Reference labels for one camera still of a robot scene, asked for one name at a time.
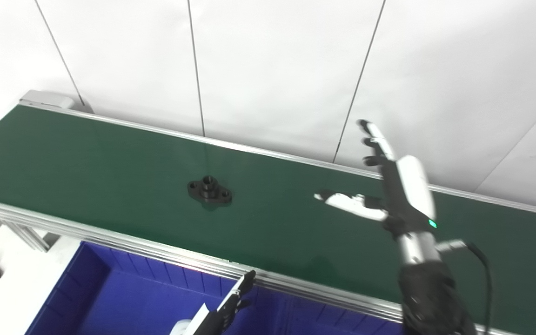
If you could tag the grey conveyor end housing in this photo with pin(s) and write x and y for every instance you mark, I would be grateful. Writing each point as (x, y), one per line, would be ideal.
(49, 100)

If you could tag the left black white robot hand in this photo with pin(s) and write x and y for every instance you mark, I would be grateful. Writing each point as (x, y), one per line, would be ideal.
(219, 316)

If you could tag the black flanged metal part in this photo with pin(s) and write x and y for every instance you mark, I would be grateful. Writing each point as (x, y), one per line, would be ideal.
(210, 191)

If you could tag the blue plastic bin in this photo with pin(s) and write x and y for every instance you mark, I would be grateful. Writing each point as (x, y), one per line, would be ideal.
(305, 321)

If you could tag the blue bin with white part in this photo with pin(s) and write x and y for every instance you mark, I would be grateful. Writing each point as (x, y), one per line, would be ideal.
(119, 302)

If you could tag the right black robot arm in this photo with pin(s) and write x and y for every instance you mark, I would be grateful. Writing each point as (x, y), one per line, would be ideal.
(428, 293)

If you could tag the aluminium conveyor leg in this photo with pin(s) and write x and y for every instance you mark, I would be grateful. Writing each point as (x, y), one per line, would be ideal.
(28, 235)

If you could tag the white cylindrical part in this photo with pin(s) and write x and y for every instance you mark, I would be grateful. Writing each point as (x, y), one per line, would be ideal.
(180, 327)

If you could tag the green conveyor belt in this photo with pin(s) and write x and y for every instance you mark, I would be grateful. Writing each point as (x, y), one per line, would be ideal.
(110, 177)
(156, 253)

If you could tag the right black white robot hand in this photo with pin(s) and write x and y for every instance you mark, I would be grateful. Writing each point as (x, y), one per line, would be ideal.
(410, 195)

